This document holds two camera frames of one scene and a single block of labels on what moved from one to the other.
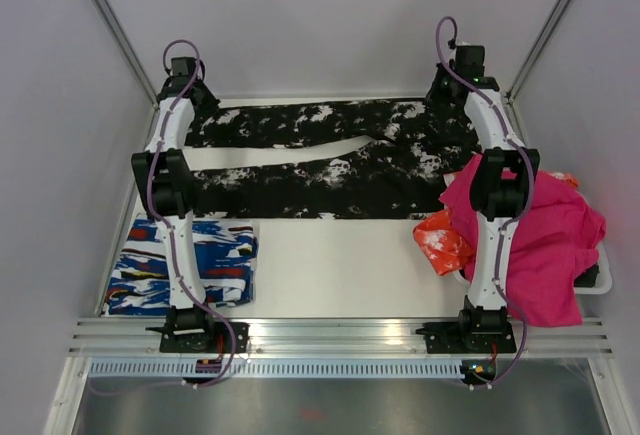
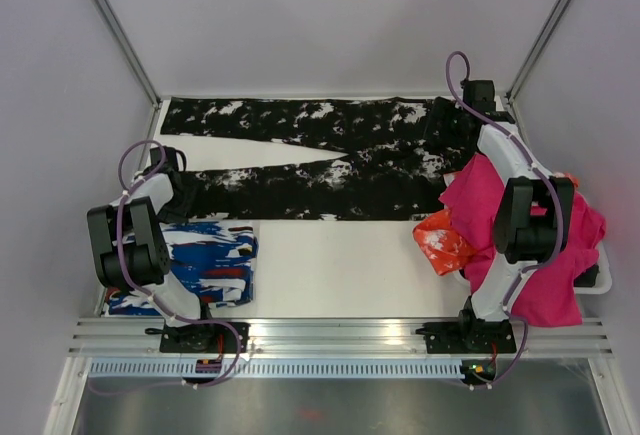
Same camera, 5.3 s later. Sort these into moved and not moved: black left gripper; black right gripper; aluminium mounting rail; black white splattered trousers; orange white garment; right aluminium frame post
Moved: black left gripper; black right gripper
Not moved: aluminium mounting rail; right aluminium frame post; black white splattered trousers; orange white garment
